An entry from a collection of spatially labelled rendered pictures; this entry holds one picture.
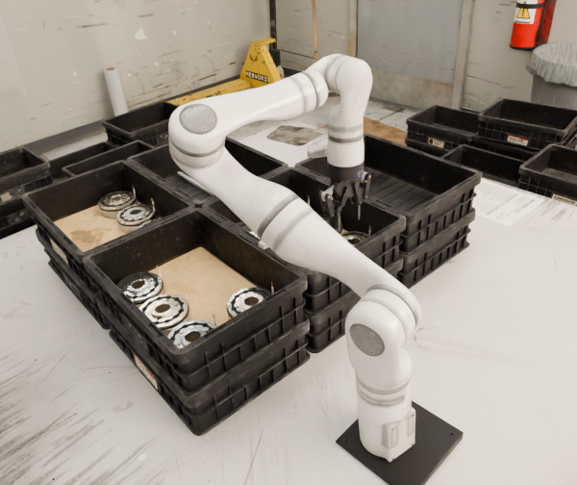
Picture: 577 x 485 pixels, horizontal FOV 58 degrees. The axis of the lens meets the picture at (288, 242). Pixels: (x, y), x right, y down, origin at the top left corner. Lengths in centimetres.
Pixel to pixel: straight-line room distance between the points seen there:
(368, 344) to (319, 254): 15
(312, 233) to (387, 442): 39
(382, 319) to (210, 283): 53
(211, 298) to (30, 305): 55
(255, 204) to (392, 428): 43
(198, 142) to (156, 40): 395
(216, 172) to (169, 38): 398
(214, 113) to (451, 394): 70
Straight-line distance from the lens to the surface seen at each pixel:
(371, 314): 77
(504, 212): 172
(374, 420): 93
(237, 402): 108
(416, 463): 101
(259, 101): 90
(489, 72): 416
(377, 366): 82
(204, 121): 85
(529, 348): 126
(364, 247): 110
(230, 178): 87
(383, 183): 155
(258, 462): 102
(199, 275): 122
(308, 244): 79
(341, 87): 99
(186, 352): 89
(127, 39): 464
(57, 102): 445
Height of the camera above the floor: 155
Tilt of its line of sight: 34 degrees down
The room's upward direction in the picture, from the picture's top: 4 degrees counter-clockwise
